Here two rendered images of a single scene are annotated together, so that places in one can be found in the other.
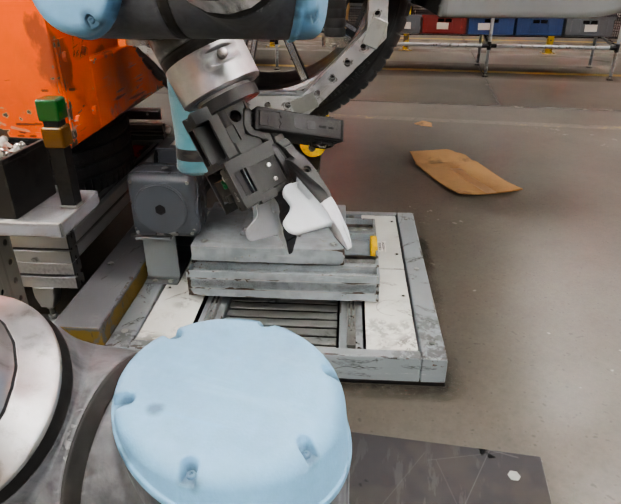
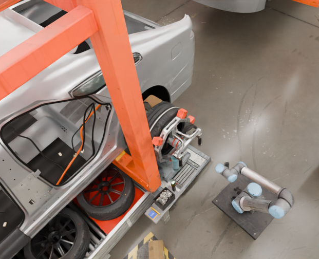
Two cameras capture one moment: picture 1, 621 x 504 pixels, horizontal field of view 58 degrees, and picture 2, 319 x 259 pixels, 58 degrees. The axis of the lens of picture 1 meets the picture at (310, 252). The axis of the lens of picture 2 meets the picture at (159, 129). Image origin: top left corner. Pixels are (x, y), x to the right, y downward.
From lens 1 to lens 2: 3.01 m
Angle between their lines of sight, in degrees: 42
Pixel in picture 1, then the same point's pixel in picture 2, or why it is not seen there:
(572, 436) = (228, 153)
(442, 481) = (242, 177)
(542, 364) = (214, 144)
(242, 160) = not seen: hidden behind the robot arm
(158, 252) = not seen: hidden behind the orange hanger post
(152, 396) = (254, 192)
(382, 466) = (237, 181)
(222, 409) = (256, 190)
